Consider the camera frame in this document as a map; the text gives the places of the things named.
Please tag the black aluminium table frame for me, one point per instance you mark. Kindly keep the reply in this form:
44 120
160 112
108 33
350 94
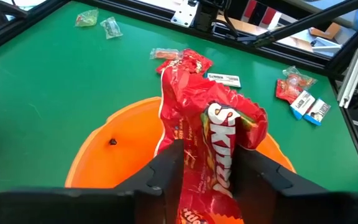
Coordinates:
154 18

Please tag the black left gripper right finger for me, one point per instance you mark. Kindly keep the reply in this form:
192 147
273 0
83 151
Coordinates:
256 180

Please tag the white mounting bracket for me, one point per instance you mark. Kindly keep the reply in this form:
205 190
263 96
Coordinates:
183 14

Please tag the silver aluminium profile bar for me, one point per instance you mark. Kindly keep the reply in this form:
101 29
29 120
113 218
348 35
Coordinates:
354 74

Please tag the clear candy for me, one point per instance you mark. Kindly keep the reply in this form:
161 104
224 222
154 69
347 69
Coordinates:
87 18
111 28
165 54
301 79

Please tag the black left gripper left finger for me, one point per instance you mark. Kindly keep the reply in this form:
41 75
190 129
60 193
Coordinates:
163 186

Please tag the red cabinet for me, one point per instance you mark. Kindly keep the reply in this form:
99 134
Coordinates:
259 12

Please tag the orange plastic bucket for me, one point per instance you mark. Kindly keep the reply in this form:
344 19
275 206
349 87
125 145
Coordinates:
120 161

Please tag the green table mat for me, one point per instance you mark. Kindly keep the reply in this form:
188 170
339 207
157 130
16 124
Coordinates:
42 77

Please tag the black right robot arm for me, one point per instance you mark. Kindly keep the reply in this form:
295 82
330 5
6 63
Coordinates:
208 15

